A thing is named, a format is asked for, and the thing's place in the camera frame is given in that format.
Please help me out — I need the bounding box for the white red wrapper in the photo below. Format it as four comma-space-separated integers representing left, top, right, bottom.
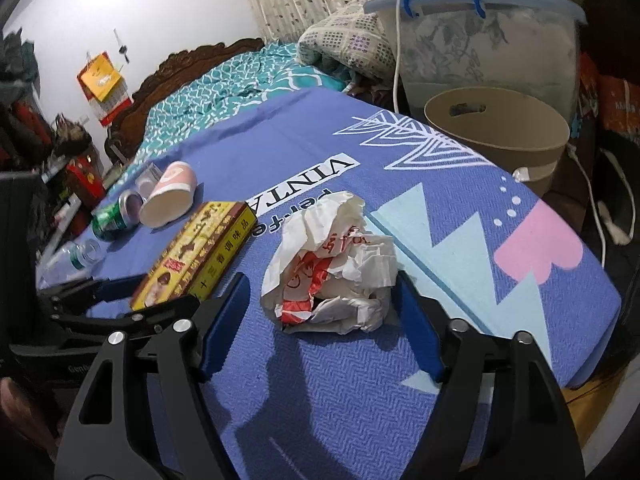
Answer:
260, 191, 398, 335

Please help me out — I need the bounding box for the pink white paper cup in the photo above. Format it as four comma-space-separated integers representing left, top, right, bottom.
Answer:
140, 160, 198, 229

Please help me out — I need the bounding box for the beige round trash bin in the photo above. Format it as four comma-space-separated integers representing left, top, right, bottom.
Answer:
424, 87, 570, 196

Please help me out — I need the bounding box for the yellow brown cardboard box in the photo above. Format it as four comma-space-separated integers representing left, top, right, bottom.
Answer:
130, 202, 257, 311

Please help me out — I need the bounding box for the clear plastic water bottle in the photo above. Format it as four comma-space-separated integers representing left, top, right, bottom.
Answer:
37, 240, 103, 289

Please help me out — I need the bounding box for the blue patterned bed sheet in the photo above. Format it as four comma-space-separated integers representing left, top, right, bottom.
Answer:
50, 88, 620, 479

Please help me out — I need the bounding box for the green drink can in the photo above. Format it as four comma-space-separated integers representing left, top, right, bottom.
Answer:
91, 190, 143, 242

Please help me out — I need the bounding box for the cluttered storage shelf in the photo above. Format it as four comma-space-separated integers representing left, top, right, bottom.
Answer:
1, 30, 104, 280

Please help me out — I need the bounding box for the carved wooden headboard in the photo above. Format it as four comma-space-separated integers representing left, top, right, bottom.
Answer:
104, 38, 265, 165

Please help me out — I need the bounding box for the teal patterned quilt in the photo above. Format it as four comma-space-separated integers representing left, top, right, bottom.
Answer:
127, 41, 352, 166

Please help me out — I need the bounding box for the grey checkered pillow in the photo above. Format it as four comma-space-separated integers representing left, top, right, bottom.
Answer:
297, 0, 395, 84

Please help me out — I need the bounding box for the clear plastic storage bin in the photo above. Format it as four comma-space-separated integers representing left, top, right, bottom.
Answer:
364, 0, 586, 120

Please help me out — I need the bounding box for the white charging cable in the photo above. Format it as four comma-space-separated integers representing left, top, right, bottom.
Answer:
391, 0, 632, 271

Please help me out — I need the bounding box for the red yellow wall calendar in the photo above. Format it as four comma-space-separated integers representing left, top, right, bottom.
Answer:
77, 51, 134, 128

